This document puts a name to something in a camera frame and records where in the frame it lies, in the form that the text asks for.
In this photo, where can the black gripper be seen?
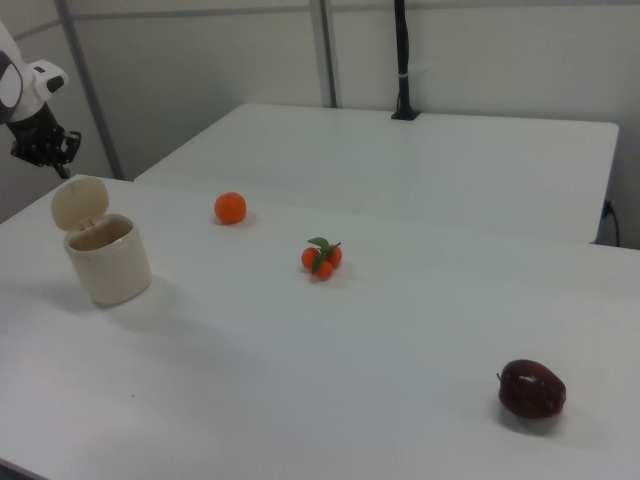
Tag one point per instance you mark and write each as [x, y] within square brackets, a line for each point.
[37, 137]

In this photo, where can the cream hinged bin lid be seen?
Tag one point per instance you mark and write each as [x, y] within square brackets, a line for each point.
[77, 202]

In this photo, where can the cream plastic garbage bin body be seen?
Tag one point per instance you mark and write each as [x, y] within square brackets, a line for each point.
[112, 270]

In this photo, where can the orange toy tangerine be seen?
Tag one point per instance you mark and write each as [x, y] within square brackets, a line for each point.
[230, 208]

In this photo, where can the small oranges cluster with leaves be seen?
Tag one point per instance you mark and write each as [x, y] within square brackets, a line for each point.
[322, 260]

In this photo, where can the dark red toy apple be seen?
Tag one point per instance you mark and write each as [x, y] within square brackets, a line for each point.
[531, 390]

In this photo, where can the grey partition post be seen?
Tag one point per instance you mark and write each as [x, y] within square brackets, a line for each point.
[327, 50]

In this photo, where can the black pole with base plate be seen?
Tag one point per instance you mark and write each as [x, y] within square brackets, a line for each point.
[403, 60]

